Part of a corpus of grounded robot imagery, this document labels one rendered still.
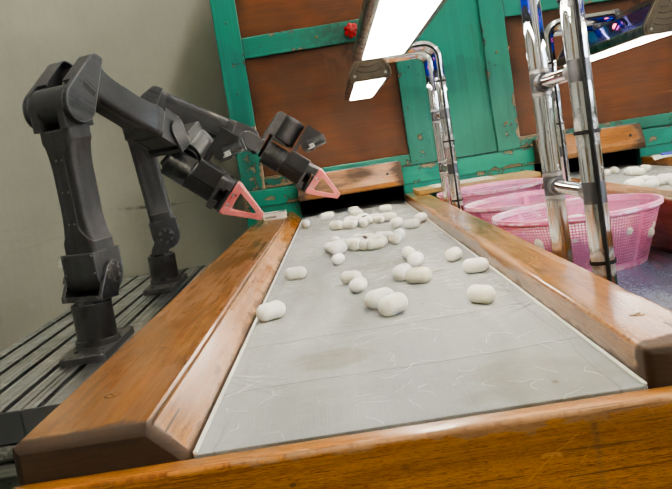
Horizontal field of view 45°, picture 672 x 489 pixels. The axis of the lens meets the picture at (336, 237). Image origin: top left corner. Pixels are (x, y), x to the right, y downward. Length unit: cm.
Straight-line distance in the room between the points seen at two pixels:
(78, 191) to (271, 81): 114
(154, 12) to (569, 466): 279
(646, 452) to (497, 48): 191
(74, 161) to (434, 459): 90
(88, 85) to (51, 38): 193
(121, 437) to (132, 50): 268
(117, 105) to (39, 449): 90
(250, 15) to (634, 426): 197
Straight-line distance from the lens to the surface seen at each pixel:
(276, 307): 93
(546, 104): 97
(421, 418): 55
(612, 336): 62
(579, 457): 55
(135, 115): 144
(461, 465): 53
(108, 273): 131
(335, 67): 235
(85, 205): 131
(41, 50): 326
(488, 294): 84
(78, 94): 131
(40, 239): 326
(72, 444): 57
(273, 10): 237
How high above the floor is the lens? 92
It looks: 6 degrees down
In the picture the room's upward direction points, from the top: 9 degrees counter-clockwise
